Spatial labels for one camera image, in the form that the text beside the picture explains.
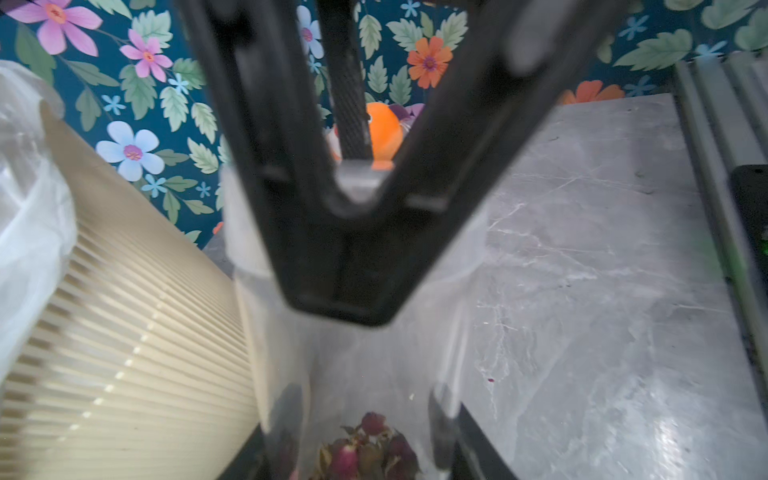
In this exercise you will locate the cream ribbed trash bin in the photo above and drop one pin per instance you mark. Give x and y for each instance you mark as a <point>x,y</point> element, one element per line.
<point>137,366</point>

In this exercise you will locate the white plastic bin liner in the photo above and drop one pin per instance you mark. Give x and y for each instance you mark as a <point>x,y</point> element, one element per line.
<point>38,219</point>

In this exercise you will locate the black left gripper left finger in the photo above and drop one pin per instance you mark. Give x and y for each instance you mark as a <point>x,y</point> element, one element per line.
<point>256,459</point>

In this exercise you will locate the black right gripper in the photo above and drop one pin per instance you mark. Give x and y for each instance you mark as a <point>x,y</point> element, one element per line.
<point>359,261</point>

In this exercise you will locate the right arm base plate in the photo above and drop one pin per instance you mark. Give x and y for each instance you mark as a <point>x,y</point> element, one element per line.
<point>749,187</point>

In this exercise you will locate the clear flower tea jar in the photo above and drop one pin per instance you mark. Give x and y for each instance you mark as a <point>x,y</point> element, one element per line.
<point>315,378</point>

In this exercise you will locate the orange plush toy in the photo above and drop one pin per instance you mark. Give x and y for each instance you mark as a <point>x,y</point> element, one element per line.
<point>388,125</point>

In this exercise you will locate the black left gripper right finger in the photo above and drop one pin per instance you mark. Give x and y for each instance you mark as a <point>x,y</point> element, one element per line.
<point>460,448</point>

